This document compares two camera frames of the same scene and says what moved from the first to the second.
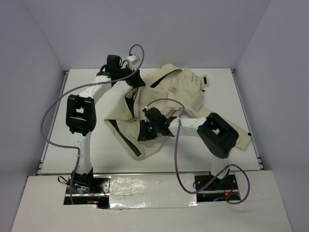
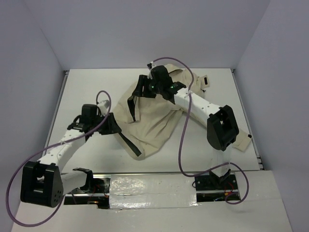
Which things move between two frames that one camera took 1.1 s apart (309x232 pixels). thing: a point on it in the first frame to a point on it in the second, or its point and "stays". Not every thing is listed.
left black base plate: [98, 194] stays
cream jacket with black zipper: [177, 92] stays
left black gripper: [135, 81] to [112, 126]
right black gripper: [144, 135] to [142, 81]
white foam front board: [156, 203] stays
